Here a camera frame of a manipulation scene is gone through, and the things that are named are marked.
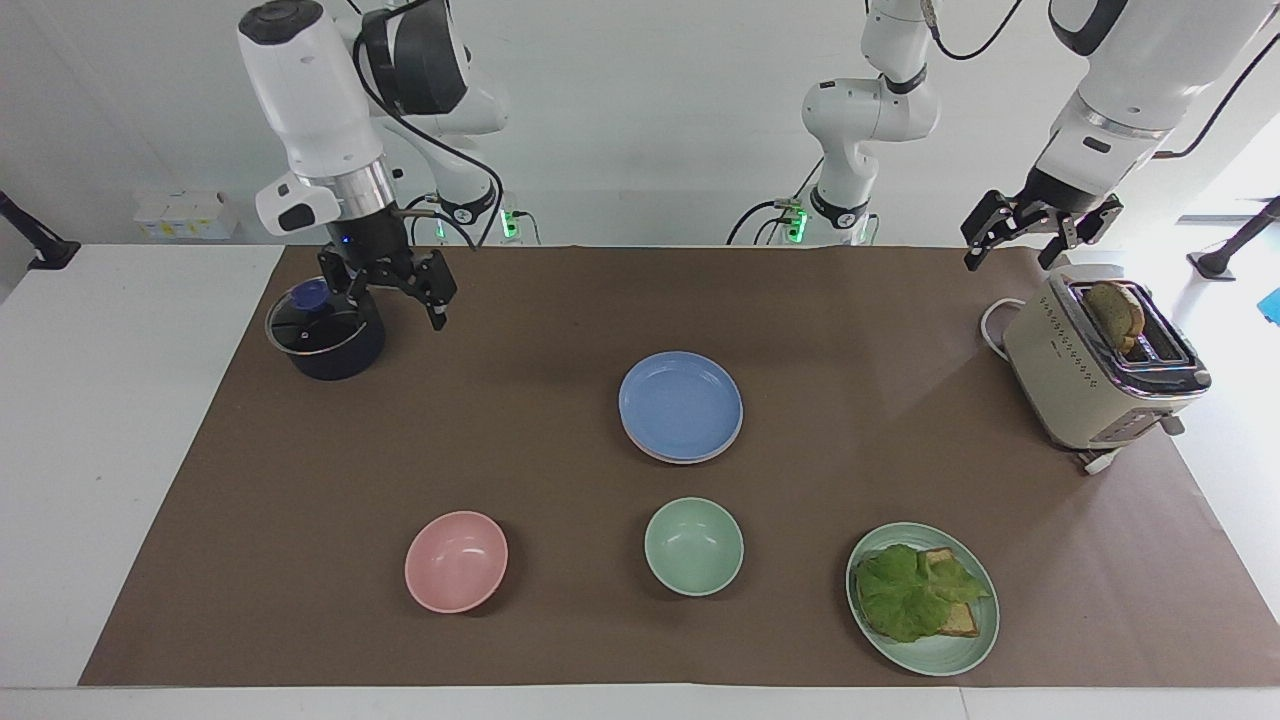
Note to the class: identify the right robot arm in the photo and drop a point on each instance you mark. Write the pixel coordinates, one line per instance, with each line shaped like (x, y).
(305, 95)

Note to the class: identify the pink bowl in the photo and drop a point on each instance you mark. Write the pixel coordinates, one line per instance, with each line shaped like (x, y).
(456, 561)

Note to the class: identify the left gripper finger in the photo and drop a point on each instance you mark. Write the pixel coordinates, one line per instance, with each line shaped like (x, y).
(1085, 225)
(995, 225)

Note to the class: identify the green bowl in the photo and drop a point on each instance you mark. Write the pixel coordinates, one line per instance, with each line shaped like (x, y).
(693, 545)

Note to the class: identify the glass lid with blue knob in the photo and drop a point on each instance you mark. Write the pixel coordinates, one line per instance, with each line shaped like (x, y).
(305, 315)

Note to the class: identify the toasted bread slice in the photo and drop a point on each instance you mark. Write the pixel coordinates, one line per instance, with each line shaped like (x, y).
(962, 620)

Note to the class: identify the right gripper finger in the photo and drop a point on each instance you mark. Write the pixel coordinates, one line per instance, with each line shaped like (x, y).
(338, 275)
(430, 285)

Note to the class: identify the white box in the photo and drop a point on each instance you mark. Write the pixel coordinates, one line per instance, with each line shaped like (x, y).
(185, 215)

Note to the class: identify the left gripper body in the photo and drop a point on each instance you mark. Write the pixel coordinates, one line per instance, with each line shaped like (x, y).
(1060, 195)

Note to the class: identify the green plate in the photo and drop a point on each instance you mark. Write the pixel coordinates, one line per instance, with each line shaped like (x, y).
(940, 655)

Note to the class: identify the green lettuce leaf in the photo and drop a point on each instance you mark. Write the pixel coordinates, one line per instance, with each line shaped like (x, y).
(905, 595)

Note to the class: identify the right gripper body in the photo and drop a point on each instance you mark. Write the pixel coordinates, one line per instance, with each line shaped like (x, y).
(377, 240)

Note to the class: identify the black stand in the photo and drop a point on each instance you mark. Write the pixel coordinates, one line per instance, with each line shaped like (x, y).
(40, 245)
(1235, 245)

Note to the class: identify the dark blue pot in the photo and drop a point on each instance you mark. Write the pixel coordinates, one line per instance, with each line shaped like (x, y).
(340, 355)

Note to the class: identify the blue plate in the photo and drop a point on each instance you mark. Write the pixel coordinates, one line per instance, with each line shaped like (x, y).
(680, 402)

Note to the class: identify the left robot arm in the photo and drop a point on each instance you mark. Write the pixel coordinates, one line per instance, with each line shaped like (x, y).
(870, 110)

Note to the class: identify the beige toaster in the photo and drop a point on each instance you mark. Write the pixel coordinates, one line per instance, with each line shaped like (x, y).
(1070, 385)

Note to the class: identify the toast slice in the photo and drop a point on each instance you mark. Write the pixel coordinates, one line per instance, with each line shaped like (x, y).
(1115, 312)

